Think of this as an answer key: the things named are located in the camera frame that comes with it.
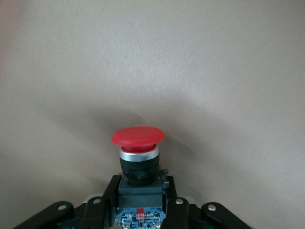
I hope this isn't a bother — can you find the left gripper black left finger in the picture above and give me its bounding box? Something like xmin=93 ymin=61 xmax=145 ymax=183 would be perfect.
xmin=14 ymin=175 xmax=121 ymax=229

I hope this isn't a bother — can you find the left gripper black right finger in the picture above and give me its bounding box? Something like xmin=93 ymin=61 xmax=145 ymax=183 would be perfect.
xmin=162 ymin=176 xmax=251 ymax=229

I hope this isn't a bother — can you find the red push button switch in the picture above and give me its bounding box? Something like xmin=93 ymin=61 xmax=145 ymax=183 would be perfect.
xmin=111 ymin=125 xmax=170 ymax=229

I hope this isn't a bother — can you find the brown table cover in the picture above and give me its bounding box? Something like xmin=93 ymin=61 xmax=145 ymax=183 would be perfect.
xmin=0 ymin=0 xmax=305 ymax=229

